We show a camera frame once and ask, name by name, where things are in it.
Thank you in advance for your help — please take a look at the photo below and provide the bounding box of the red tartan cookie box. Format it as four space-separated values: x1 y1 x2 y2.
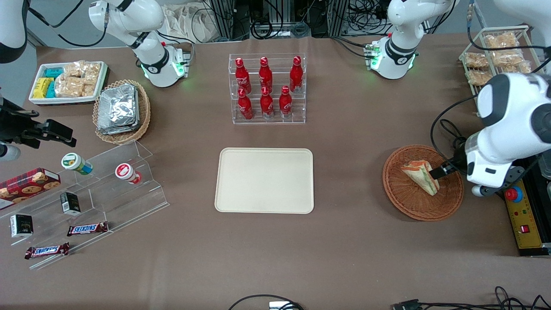
0 167 62 211

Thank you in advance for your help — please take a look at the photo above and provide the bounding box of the small black white box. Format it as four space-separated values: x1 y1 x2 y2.
9 214 34 239

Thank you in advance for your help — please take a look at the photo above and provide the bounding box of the round brown wicker basket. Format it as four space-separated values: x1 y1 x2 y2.
382 145 465 222

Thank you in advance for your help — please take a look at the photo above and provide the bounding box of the white rectangular snack tray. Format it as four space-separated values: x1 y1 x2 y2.
29 61 109 106

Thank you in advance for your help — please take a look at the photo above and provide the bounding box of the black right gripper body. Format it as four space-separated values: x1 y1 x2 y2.
0 98 43 149

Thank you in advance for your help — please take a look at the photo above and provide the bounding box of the beige canvas bag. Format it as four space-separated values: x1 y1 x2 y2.
163 3 217 43

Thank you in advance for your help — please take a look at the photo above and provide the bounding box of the clear bread bag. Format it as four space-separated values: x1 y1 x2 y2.
464 52 490 69
484 33 520 49
467 70 494 86
491 50 532 74

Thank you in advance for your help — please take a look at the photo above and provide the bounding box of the yellow black control box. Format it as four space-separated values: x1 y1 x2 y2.
503 158 551 258

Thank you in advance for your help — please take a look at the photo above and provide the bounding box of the silver foil packs stack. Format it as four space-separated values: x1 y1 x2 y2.
96 84 141 135

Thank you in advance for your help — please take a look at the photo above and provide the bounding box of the beige plastic tray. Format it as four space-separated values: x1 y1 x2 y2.
214 148 315 214

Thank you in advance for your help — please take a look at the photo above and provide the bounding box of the green lid yogurt cup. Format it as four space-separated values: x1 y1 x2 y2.
61 152 93 176

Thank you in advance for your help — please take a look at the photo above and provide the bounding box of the black looped floor cable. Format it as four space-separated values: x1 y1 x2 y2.
227 294 304 310

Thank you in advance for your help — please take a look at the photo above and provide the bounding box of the clear acrylic bottle rack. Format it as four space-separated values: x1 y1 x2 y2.
229 53 307 126

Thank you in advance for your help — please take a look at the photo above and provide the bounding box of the yellow snack pack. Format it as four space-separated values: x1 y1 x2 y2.
33 77 55 99

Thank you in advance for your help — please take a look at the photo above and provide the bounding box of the clear rice cracker bag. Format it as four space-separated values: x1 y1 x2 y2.
84 62 102 85
63 61 86 78
55 76 85 98

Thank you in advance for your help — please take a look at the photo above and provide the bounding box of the brown snickers bar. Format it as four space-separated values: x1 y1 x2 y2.
67 221 109 237
24 242 70 260

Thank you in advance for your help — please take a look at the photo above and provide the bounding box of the red cola bottle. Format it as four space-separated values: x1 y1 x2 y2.
279 85 293 119
258 56 274 93
237 88 254 121
260 86 275 120
289 56 304 93
235 58 252 95

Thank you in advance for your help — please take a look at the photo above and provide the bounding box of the white wire rack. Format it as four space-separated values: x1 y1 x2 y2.
458 25 544 118

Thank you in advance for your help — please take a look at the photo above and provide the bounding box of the black tangled cable bundle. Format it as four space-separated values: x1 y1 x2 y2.
391 285 551 310

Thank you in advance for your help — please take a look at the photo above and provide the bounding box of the triangle sandwich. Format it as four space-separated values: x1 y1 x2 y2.
401 160 441 197

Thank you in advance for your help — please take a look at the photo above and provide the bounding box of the red lid yogurt cup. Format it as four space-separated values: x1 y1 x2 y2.
115 162 143 185

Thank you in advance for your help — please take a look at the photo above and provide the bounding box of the clear acrylic step shelf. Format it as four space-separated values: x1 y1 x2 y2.
0 139 170 271

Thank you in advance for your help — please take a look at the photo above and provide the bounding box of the small black green box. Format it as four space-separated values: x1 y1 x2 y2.
59 192 82 216

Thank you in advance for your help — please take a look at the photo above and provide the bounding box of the oval tan wicker basket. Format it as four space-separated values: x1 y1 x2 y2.
92 79 152 145

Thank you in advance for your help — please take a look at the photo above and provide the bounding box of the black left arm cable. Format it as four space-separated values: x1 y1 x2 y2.
430 96 479 174

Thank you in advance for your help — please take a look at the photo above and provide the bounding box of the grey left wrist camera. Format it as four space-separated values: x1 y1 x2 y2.
471 184 507 198

